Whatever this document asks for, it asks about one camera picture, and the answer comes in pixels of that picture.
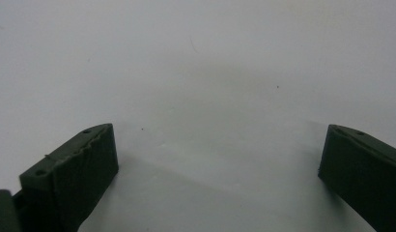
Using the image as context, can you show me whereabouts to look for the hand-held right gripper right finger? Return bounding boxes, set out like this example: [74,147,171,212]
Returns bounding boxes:
[317,124,396,232]

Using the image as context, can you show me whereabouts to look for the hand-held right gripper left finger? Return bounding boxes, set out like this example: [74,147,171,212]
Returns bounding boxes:
[18,123,120,232]

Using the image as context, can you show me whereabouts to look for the white table sheet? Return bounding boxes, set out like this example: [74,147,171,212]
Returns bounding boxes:
[0,0,396,232]

